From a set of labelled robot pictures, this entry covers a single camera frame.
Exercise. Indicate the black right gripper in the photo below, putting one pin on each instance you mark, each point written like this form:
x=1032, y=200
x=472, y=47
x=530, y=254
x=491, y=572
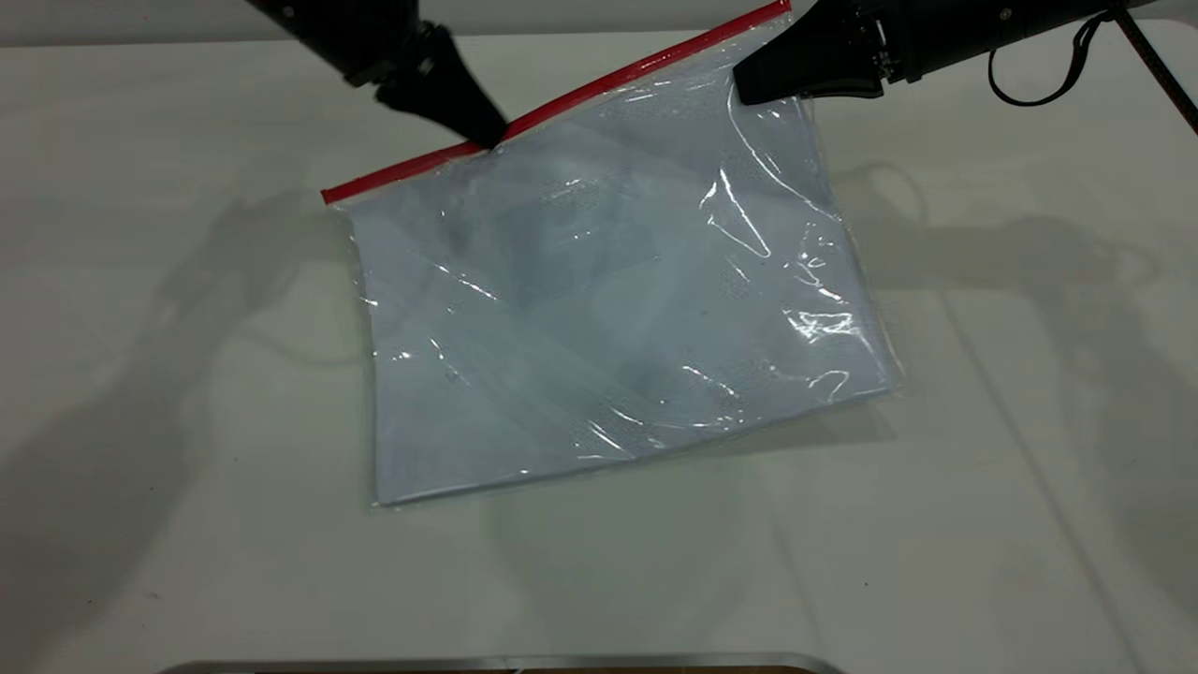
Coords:
x=936, y=33

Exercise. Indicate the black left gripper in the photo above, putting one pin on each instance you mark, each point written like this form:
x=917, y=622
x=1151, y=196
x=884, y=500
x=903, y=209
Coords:
x=356, y=33

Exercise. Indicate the clear plastic zip bag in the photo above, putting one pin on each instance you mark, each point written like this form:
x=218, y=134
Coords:
x=608, y=328

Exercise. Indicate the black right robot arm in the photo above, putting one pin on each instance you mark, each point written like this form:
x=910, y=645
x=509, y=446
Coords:
x=1086, y=7

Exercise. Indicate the silver metal rim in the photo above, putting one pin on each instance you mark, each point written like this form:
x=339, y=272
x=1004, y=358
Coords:
x=468, y=664

